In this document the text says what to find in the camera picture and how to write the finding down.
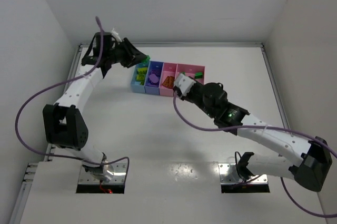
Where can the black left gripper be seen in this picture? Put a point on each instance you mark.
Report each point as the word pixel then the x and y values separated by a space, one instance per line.
pixel 126 54

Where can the lime green square lego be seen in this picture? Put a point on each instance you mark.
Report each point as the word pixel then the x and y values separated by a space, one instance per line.
pixel 142 70

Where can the lime green sloped lego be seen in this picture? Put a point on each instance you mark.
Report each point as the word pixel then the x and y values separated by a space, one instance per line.
pixel 140 77

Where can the purple lego plate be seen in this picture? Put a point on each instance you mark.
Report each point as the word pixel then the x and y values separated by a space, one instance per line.
pixel 155 72

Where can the purple rounded lego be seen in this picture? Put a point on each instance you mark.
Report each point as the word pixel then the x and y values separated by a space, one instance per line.
pixel 153 79

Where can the orange brown lego plate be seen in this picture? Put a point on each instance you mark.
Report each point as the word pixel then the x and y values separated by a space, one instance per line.
pixel 165 83
pixel 170 82

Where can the dark green sloped lego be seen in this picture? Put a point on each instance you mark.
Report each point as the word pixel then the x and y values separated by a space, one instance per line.
pixel 198 75

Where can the green lime lego pair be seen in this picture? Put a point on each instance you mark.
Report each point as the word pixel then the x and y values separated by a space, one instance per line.
pixel 147 58

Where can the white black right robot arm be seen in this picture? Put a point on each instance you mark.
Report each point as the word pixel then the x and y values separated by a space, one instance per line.
pixel 298 158

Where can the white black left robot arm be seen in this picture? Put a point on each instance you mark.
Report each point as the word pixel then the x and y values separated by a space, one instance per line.
pixel 63 122

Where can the light blue bin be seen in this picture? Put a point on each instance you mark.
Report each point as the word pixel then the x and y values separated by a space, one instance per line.
pixel 135 85

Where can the dark blue bin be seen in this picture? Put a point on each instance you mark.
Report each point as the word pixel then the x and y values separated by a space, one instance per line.
pixel 153 89

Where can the small pink bin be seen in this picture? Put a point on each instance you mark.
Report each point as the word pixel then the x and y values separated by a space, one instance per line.
pixel 168 70

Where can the large pink bin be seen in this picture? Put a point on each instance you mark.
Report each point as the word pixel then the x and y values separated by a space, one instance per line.
pixel 190 70

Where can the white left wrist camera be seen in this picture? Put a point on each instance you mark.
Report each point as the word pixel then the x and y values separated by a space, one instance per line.
pixel 116 36

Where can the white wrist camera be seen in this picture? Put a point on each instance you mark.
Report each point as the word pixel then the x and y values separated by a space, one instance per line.
pixel 182 85
pixel 116 36

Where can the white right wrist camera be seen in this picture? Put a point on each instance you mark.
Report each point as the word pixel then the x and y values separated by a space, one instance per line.
pixel 182 85

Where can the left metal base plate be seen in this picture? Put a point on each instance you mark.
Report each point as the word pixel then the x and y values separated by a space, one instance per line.
pixel 116 175

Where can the metal base plate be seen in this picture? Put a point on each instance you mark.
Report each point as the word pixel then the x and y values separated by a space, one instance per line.
pixel 229 176
pixel 116 175

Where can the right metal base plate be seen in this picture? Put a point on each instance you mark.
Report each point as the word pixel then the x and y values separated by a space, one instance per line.
pixel 229 176

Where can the aluminium frame rail right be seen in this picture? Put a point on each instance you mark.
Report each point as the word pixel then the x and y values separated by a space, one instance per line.
pixel 276 92

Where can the aluminium frame rail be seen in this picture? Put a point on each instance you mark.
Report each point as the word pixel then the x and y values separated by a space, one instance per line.
pixel 55 132
pixel 276 92

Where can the aluminium frame rail left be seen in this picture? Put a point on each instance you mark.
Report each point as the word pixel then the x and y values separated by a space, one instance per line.
pixel 55 132

